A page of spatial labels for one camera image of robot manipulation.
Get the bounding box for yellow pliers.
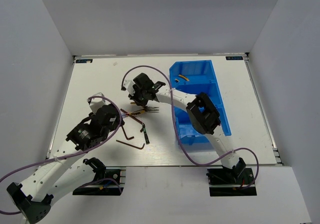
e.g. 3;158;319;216
174;74;190;83
128;101;160;116

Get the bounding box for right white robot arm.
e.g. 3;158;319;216
121;73;246;183

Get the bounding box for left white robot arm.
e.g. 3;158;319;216
7;104;123;223

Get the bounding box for brown hex key long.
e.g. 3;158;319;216
116;140;145;150

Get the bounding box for brown hex key short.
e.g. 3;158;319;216
121;126;134;140

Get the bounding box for green black small screwdriver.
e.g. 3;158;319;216
140;123;150;144

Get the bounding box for blue plastic bin far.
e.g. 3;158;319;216
169;60;222;101

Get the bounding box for blue plastic bin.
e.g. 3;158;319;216
169;60;222;101
174;96;232;145

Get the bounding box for blue plastic bin near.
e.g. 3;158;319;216
174;96;232;145

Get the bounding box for left corner label sticker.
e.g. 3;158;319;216
75;59;93;64

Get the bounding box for corner label sticker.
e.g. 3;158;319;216
226;56;244;61
75;59;93;64

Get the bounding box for right corner label sticker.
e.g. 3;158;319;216
226;56;244;61

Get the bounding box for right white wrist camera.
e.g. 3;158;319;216
121;79;135;95

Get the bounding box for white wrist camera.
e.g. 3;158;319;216
87;92;106;114
121;79;135;95

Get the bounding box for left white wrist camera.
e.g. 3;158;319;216
87;92;106;114

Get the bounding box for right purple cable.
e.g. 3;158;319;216
121;65;260;191

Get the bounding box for purple cable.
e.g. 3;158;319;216
121;65;260;191
0;96;123;214

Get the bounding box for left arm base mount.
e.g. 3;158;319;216
72;157;126;196

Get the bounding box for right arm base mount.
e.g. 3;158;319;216
206;168;257;197

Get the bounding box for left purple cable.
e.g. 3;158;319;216
0;96;123;214

